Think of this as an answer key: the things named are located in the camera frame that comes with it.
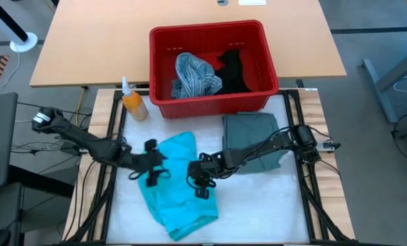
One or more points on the grey-green trousers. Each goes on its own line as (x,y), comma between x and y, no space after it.
(248,130)

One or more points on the silver aluminium rail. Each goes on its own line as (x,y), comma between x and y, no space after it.
(83,149)
(328,146)

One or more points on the grey metal table leg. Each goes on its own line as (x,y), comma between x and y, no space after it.
(388,73)

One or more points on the white pole stand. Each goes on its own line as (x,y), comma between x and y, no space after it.
(22,42)

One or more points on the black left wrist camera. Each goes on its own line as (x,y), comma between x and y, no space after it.
(151,145)

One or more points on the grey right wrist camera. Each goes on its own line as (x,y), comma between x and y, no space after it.
(202,193)

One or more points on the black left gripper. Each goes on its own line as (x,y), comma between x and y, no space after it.
(143,162)

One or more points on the large tan wooden desk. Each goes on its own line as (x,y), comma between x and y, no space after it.
(97,41)

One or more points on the white paper sheet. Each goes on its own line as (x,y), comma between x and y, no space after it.
(251,2)

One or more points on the turquoise garment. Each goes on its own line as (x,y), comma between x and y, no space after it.
(179,205)

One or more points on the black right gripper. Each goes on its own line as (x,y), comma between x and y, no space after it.
(205,169)

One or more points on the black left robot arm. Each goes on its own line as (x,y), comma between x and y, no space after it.
(84,140)

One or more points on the red plastic laundry bin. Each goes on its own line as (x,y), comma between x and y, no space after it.
(203,41)

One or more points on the orange spray bottle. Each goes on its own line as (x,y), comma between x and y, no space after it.
(135,106)

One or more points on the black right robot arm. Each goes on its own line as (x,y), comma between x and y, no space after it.
(258,148)

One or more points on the blue grey striped garment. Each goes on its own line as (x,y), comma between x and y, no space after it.
(193,77)

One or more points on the black aluminium table frame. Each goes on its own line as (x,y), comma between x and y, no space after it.
(306,212)

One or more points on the black garment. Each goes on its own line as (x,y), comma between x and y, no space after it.
(232,75)

